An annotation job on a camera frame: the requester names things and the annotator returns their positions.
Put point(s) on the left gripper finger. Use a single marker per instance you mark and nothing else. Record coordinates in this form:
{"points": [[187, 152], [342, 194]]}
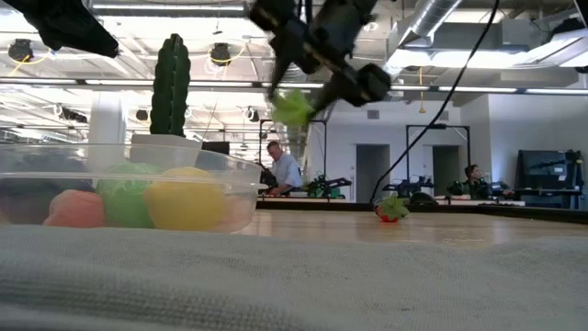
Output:
{"points": [[59, 27]]}

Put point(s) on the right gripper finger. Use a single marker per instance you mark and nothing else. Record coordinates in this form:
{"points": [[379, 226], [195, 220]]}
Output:
{"points": [[333, 94], [281, 64]]}

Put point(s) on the red toy strawberry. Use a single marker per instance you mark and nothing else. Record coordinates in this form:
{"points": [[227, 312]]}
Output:
{"points": [[392, 209]]}

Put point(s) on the yellow toy lemon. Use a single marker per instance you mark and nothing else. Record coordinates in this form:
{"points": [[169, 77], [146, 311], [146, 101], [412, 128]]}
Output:
{"points": [[184, 202]]}

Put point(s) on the clear plastic tupperware container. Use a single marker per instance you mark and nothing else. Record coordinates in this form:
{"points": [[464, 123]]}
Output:
{"points": [[138, 181]]}

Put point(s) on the round light green toy fruit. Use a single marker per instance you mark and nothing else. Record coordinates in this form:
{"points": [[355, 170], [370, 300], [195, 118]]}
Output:
{"points": [[121, 202]]}

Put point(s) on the black ceiling spotlight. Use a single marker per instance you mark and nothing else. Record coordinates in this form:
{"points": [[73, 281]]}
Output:
{"points": [[20, 49], [220, 53]]}

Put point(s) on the person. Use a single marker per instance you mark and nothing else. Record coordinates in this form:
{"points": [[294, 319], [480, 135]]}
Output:
{"points": [[285, 170], [475, 181]]}

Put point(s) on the long ceiling light bar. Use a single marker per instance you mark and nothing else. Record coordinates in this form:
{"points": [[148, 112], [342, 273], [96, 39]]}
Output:
{"points": [[459, 88]]}

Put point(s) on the green and black robot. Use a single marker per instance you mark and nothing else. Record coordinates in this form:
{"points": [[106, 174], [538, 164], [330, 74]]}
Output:
{"points": [[324, 186]]}

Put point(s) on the white column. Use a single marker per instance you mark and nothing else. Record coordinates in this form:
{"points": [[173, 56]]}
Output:
{"points": [[106, 119]]}

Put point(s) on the dark blue robot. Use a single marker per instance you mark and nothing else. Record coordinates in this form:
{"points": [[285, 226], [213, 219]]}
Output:
{"points": [[406, 186]]}

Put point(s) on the tall green cactus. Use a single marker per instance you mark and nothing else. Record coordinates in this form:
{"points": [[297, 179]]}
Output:
{"points": [[171, 83]]}

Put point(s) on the black dome-shaped object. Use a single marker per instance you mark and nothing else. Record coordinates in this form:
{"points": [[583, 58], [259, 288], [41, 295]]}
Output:
{"points": [[422, 197]]}

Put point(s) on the white square plant pot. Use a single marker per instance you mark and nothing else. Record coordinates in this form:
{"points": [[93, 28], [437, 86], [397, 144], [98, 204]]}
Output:
{"points": [[161, 139]]}

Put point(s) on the grey woven cloth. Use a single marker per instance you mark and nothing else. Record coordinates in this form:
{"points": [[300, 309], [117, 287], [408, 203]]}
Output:
{"points": [[294, 285]]}

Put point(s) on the black monitor screen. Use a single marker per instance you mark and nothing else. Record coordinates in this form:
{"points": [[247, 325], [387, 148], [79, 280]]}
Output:
{"points": [[546, 169]]}

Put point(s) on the grey wall vent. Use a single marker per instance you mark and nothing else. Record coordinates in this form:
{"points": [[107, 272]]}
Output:
{"points": [[373, 114], [442, 115]]}

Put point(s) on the black metal rig frame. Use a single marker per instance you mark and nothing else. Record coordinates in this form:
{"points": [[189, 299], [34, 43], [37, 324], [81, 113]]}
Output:
{"points": [[260, 147], [436, 126]]}

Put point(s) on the silver smooth air duct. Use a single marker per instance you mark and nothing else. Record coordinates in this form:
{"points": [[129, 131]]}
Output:
{"points": [[432, 18]]}

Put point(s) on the black table edge frame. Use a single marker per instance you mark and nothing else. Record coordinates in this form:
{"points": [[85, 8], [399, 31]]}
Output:
{"points": [[528, 212]]}

